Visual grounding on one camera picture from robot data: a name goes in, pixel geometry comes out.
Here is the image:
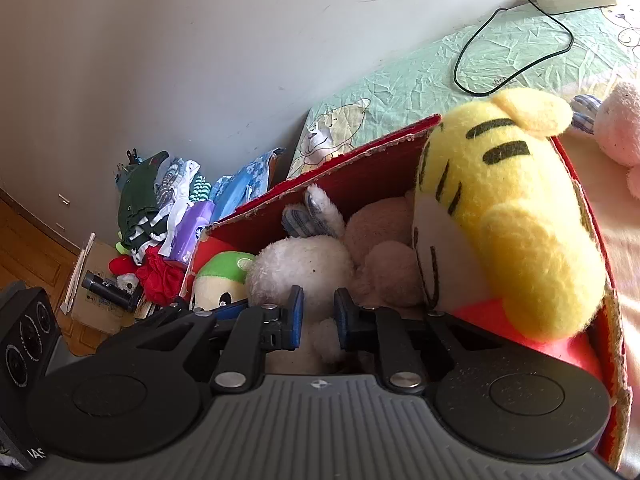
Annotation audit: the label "red cardboard box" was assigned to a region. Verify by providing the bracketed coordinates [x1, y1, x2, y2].
[181, 113, 634, 472]

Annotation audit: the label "black cylindrical device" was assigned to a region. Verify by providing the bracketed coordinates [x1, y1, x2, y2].
[81, 269, 144, 312]

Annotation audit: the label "striped folded clothes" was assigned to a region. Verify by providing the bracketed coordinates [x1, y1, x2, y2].
[125, 158, 214, 251]

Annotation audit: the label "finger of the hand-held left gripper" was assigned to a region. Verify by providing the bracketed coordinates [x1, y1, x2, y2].
[170, 296, 250, 322]

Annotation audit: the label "green printed bed sheet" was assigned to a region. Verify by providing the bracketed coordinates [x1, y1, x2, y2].
[286, 0, 640, 461]

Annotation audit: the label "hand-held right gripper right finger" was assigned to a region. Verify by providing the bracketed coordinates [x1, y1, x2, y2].
[334, 287, 506, 392]

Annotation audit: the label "purple tissue pack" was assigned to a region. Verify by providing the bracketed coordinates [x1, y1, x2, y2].
[169, 200, 217, 264]

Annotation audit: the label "green plush toy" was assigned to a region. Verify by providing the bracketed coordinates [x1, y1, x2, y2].
[191, 250, 257, 314]

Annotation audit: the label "white plush toy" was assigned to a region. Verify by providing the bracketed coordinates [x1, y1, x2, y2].
[244, 184, 357, 367]

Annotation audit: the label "red cloth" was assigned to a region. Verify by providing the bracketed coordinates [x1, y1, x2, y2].
[108, 249, 192, 307]

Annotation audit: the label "beige plush toy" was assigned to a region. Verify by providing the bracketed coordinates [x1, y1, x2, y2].
[344, 194, 427, 309]

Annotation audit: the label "pink plush toy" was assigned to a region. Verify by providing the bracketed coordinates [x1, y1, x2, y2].
[569, 79, 640, 197]

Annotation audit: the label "yellow tiger plush toy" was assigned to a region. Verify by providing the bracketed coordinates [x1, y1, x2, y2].
[412, 87, 609, 376]

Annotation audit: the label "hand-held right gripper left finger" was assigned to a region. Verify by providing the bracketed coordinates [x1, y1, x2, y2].
[97, 285, 306, 395]

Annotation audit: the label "brown cardboard box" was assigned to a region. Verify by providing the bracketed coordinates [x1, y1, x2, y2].
[61, 231, 152, 337]

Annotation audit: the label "dark green garment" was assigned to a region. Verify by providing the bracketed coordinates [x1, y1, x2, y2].
[116, 150, 172, 252]

